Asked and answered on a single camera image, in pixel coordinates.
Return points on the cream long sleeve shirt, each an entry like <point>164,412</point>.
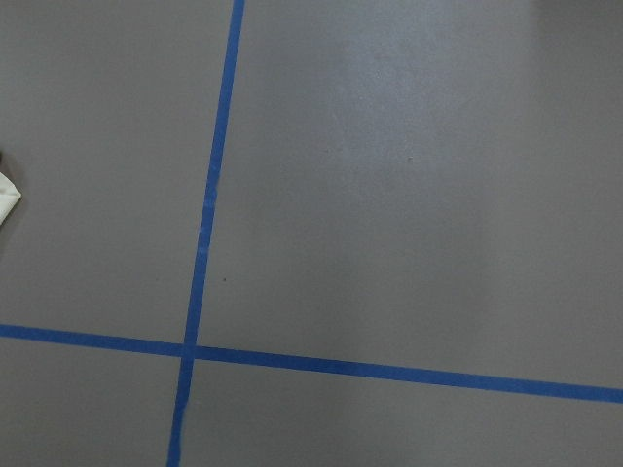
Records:
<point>9,197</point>

